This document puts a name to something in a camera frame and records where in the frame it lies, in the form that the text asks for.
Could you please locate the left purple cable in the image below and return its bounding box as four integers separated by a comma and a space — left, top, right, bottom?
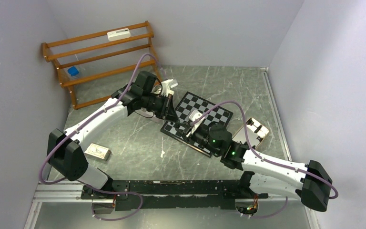
38, 53, 167, 222

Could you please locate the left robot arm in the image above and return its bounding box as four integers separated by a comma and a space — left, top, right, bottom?
46, 71, 178, 198

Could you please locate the wooden shelf rack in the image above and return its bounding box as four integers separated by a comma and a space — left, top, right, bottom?
41, 21, 163, 109

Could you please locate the pink tin of white pieces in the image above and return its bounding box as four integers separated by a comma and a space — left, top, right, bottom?
136, 109, 163, 123

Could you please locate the purple cable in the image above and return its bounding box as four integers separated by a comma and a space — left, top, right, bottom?
38, 53, 167, 222
190, 101, 339, 219

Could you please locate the chessboard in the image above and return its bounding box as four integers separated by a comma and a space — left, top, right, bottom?
161, 92, 233, 157

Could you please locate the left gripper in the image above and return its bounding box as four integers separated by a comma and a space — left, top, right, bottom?
142, 93, 180, 124

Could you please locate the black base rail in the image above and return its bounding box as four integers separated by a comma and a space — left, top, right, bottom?
80, 180, 268, 211

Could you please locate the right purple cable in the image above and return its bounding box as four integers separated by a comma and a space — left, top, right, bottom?
190, 101, 339, 219

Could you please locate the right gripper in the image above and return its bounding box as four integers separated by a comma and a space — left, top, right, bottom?
175, 121, 221, 156

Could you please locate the small card box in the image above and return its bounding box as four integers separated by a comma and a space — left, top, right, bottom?
84, 143, 111, 161

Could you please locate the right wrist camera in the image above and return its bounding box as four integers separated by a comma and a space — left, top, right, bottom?
189, 110, 204, 134

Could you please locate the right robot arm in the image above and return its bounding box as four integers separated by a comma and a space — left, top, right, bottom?
177, 122, 333, 212

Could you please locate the gold tin of black pieces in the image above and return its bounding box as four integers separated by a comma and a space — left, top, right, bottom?
233, 118, 270, 150

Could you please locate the blue cap container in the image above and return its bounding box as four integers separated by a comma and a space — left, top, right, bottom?
67, 66, 80, 77

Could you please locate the white box on rack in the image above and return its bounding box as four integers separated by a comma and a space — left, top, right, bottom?
107, 28, 131, 42

